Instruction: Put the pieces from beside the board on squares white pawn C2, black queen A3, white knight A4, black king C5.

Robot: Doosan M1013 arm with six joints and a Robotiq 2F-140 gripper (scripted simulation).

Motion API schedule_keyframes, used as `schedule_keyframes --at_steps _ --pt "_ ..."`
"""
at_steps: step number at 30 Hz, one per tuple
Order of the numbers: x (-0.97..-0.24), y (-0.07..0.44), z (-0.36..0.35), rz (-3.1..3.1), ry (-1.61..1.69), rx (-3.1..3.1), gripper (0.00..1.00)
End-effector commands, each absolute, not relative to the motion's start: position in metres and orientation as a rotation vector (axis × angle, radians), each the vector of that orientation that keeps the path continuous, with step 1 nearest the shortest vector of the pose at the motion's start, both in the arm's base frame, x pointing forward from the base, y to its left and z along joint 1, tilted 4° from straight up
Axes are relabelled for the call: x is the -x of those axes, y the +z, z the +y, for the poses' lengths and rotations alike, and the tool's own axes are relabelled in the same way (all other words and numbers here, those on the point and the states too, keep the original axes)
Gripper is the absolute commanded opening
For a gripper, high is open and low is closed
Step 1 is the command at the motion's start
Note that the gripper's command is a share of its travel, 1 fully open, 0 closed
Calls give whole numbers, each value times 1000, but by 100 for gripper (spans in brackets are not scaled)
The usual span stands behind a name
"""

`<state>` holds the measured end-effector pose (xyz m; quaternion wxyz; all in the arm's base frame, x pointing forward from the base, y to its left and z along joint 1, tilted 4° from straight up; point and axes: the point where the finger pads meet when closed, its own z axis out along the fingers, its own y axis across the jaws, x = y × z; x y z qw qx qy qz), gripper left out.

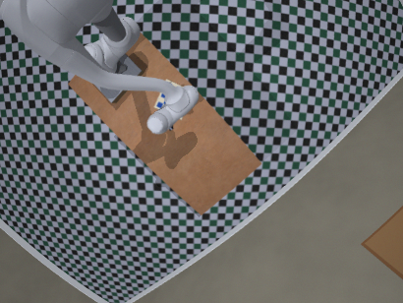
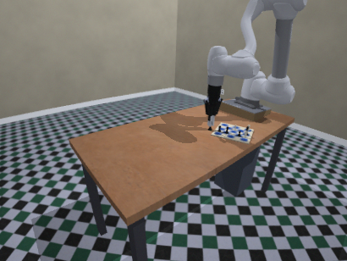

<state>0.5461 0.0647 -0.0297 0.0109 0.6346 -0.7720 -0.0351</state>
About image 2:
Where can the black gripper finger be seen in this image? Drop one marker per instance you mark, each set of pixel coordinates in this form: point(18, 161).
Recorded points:
point(209, 112)
point(216, 107)

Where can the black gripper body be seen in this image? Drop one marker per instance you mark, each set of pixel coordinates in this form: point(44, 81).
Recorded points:
point(213, 90)

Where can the blue and white chessboard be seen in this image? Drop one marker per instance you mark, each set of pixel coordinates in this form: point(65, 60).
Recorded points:
point(233, 134)

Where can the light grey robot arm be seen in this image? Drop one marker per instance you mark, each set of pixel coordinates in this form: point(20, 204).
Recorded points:
point(243, 65)

